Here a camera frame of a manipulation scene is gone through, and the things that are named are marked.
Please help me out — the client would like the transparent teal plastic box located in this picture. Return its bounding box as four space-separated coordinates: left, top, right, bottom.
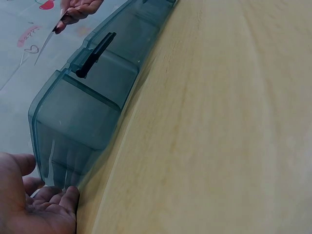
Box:
27 0 180 191

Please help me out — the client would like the person's right hand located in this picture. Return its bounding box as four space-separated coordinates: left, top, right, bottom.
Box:
60 0 103 19

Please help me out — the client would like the knife with dark handle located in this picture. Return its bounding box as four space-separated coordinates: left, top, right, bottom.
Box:
34 8 73 67

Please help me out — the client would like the person's left hand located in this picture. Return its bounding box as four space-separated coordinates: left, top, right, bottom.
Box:
0 153 80 234

